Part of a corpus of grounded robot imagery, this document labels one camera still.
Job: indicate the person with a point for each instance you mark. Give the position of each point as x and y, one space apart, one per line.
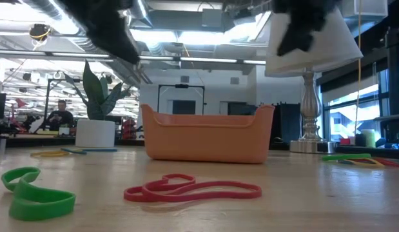
60 119

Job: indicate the black tubular rig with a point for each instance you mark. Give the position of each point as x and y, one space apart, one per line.
47 96

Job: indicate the orange plastic bin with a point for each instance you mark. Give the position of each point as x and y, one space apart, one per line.
205 145

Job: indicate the grey ceiling box unit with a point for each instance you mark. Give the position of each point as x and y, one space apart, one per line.
212 17

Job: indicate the white shade table lamp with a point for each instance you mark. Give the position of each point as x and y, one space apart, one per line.
331 48

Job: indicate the green roll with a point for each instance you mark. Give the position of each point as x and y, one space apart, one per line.
368 139

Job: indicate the black side desk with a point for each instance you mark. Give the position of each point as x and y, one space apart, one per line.
391 118

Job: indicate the rubber bands at right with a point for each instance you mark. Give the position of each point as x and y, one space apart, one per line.
394 162

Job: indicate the snake plant in white pot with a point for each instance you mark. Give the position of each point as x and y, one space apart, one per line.
95 133

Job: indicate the silver ceiling duct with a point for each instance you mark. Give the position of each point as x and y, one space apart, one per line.
144 13

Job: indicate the black stand pole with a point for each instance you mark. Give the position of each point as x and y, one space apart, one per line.
394 96

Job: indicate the black metal frame stand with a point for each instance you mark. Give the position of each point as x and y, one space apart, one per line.
181 85

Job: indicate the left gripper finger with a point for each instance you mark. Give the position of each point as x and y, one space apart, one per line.
117 42

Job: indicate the black cabinet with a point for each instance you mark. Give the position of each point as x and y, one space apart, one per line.
287 124

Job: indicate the red rubber band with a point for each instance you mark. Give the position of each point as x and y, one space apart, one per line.
257 193
128 195

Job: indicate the dark screen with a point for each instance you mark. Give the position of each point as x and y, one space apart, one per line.
184 107

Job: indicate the ceiling light bar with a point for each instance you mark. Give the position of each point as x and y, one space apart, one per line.
157 58
254 62
209 60

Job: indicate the wide green rubber band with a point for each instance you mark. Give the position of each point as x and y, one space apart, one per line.
41 206

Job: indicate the wall vent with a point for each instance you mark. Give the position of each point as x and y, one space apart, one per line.
185 79
234 80

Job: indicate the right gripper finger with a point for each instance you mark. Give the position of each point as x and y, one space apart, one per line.
296 38

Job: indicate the black yellow ceiling reel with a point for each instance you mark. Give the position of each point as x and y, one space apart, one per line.
39 32

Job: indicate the small red box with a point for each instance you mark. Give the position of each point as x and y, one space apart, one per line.
345 141

